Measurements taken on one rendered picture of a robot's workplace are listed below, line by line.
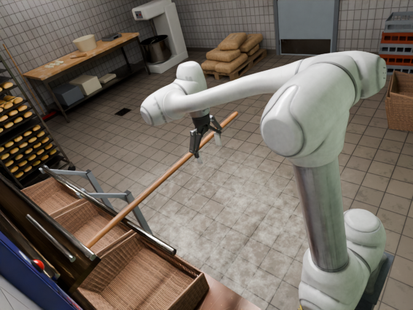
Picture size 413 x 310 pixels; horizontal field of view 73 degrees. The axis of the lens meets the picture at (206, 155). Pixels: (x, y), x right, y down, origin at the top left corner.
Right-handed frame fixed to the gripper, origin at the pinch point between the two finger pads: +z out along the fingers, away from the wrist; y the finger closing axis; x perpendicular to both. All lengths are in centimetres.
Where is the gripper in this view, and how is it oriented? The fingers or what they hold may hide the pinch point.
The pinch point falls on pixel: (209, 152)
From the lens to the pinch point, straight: 127.0
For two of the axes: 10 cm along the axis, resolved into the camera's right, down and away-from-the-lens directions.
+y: 6.4, -5.7, 5.2
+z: 2.0, 7.7, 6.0
